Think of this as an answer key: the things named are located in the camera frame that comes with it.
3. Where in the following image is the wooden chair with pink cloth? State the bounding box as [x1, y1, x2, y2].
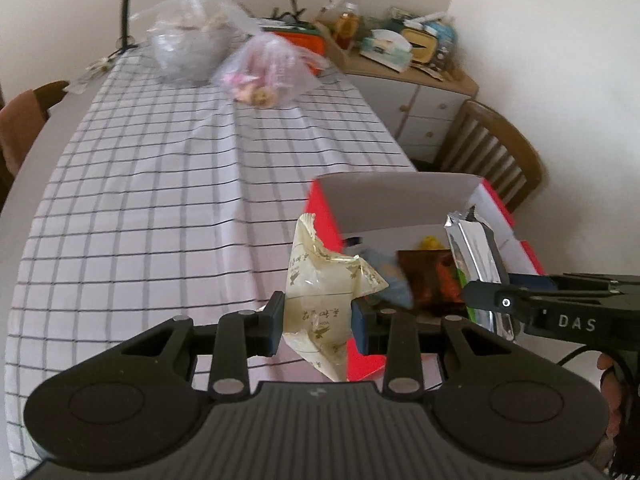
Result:
[0, 80, 70, 196]

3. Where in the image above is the grey desk lamp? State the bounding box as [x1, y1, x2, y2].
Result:
[119, 0, 203, 53]

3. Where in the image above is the clear plastic organizer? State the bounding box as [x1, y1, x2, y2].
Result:
[315, 0, 401, 51]

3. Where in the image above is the red cardboard box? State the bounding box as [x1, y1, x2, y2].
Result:
[305, 172, 541, 383]

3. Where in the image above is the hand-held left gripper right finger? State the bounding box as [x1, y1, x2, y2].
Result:
[350, 300, 538, 402]

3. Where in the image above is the person's right hand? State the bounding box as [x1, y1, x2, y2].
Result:
[597, 352, 640, 441]

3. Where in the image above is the black stand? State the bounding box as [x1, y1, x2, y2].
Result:
[270, 0, 308, 23]

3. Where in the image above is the cream snack packet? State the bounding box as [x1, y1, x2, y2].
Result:
[282, 213, 390, 383]

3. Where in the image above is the silver foil snack packet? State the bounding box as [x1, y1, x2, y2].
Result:
[444, 205, 518, 342]

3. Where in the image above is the amber bottle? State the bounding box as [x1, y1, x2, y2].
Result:
[334, 2, 362, 51]

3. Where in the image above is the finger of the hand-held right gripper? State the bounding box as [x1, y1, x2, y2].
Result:
[462, 281, 613, 317]
[507, 272, 640, 291]

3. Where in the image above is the small clear plastic bag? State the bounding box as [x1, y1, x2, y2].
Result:
[210, 35, 331, 108]

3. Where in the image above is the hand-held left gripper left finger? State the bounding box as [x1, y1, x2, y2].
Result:
[122, 291, 286, 402]

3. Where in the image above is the wooden slatted chair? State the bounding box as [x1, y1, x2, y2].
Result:
[432, 100, 545, 213]

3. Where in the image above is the white cabinet with wooden top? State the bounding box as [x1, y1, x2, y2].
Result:
[315, 20, 480, 161]

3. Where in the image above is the orange case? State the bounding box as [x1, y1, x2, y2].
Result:
[260, 22, 328, 68]

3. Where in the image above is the white tissue box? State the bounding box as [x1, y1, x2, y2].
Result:
[359, 29, 413, 73]

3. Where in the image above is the black cable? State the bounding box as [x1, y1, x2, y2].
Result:
[555, 346, 601, 367]

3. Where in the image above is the large clear plastic bag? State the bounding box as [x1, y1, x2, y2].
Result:
[131, 0, 251, 83]

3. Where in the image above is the light blue snack packet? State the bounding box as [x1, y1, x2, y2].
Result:
[367, 247, 416, 308]

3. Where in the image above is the brown snack packet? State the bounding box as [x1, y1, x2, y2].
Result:
[397, 249, 468, 313]

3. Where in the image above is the checkered white tablecloth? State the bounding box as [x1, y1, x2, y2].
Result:
[5, 45, 416, 476]

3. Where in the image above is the light blue container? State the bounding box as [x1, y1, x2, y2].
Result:
[432, 22, 458, 68]

